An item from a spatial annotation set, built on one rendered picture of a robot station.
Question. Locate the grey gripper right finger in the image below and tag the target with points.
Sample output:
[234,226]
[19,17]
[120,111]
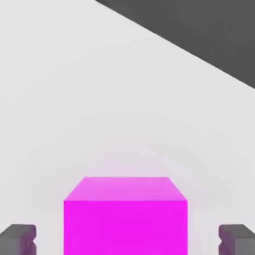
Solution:
[239,241]

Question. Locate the small magenta cube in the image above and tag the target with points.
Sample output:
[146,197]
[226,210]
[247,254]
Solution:
[125,225]

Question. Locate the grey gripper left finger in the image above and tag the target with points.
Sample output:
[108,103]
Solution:
[15,240]

